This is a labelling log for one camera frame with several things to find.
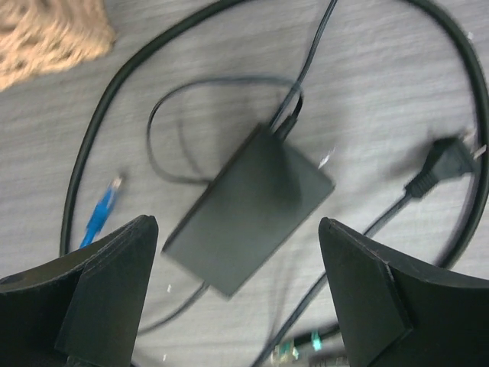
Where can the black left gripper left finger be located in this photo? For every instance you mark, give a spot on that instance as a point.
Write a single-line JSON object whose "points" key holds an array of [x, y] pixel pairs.
{"points": [[84, 308]]}

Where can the black power adapter brick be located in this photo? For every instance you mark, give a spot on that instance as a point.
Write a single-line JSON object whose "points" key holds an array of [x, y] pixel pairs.
{"points": [[256, 202]]}

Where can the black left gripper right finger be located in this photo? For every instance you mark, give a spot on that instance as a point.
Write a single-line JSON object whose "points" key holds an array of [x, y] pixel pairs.
{"points": [[395, 310]]}

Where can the wicker basket with liner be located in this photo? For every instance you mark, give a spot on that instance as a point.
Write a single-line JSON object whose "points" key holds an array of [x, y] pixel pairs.
{"points": [[39, 37]]}

